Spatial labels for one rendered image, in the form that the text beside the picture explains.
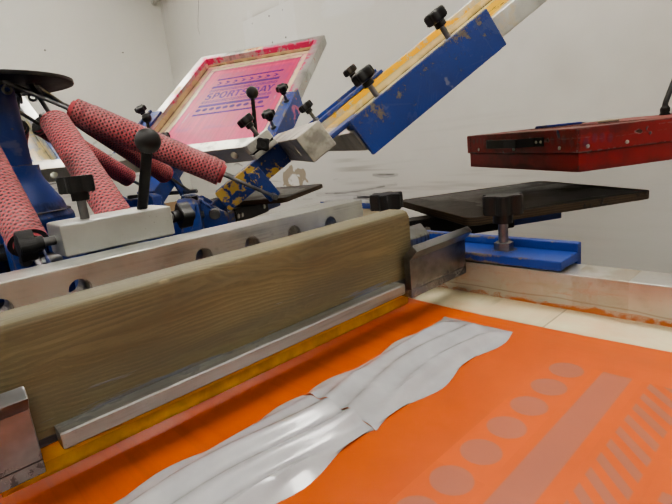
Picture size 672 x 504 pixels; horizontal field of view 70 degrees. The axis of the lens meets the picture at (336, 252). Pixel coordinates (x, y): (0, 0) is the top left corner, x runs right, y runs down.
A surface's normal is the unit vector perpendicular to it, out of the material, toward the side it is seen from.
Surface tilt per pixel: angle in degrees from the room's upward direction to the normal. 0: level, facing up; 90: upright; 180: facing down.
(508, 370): 0
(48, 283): 90
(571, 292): 90
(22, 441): 90
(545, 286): 90
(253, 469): 33
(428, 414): 0
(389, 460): 0
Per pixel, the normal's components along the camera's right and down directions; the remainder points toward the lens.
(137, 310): 0.68, 0.10
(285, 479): 0.37, -0.63
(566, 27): -0.72, 0.23
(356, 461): -0.11, -0.97
